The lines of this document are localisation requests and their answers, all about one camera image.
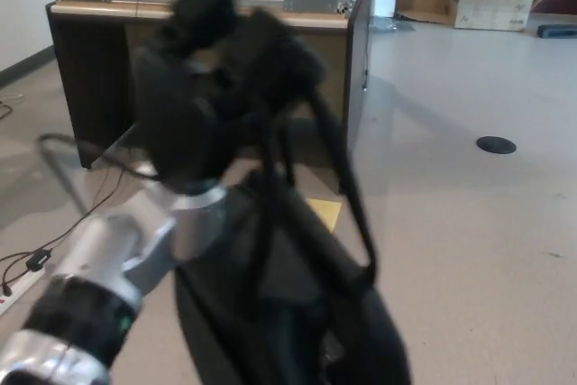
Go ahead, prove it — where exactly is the yellow paper sheet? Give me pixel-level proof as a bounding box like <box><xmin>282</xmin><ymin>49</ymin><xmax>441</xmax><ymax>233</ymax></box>
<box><xmin>304</xmin><ymin>197</ymin><xmax>343</xmax><ymax>238</ymax></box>

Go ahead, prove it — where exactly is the black lunchbag with straps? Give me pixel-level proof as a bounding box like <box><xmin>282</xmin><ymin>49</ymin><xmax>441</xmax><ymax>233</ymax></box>
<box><xmin>160</xmin><ymin>0</ymin><xmax>414</xmax><ymax>385</ymax></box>

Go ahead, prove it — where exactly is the round black floor cover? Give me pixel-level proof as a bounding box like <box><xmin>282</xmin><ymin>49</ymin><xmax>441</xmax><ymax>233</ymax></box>
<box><xmin>476</xmin><ymin>135</ymin><xmax>517</xmax><ymax>155</ymax></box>

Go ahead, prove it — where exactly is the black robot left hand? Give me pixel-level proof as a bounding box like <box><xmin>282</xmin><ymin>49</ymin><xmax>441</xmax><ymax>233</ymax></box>
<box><xmin>132</xmin><ymin>43</ymin><xmax>277</xmax><ymax>196</ymax></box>

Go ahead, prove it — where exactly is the white power strip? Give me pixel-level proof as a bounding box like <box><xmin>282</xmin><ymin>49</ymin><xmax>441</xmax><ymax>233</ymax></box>
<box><xmin>0</xmin><ymin>267</ymin><xmax>46</xmax><ymax>316</ymax></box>

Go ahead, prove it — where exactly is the long black adapter cable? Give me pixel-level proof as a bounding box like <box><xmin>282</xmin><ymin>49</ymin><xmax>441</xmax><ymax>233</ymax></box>
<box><xmin>47</xmin><ymin>163</ymin><xmax>127</xmax><ymax>256</ymax></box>

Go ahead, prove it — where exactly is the dark wood desk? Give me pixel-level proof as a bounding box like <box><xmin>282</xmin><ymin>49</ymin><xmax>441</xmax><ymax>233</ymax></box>
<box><xmin>44</xmin><ymin>0</ymin><xmax>378</xmax><ymax>195</ymax></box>

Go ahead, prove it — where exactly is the flattened cardboard piece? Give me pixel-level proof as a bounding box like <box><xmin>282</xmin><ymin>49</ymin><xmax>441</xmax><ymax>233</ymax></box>
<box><xmin>394</xmin><ymin>0</ymin><xmax>456</xmax><ymax>25</ymax></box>

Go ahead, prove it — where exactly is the clear plastic wrap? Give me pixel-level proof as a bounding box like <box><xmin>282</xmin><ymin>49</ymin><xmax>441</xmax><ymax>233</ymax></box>
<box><xmin>370</xmin><ymin>14</ymin><xmax>414</xmax><ymax>33</ymax></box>

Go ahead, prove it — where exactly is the dark blue foam piece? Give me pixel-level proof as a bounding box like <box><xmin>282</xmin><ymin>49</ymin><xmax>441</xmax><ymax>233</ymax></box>
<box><xmin>536</xmin><ymin>23</ymin><xmax>577</xmax><ymax>39</ymax></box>

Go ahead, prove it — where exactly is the black plug with cable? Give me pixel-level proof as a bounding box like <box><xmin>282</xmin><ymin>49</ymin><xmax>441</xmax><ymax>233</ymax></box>
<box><xmin>0</xmin><ymin>252</ymin><xmax>35</xmax><ymax>298</ymax></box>

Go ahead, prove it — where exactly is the black power adapter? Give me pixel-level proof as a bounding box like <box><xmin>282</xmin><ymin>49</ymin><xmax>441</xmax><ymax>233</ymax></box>
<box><xmin>25</xmin><ymin>249</ymin><xmax>51</xmax><ymax>271</ymax></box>

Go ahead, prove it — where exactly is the open cardboard box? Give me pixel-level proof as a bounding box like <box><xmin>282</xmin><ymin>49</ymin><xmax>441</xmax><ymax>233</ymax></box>
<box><xmin>439</xmin><ymin>0</ymin><xmax>549</xmax><ymax>31</ymax></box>

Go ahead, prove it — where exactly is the black robot wrist cable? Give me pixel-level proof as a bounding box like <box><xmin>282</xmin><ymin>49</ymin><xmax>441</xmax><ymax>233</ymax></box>
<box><xmin>38</xmin><ymin>132</ymin><xmax>163</xmax><ymax>215</ymax></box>

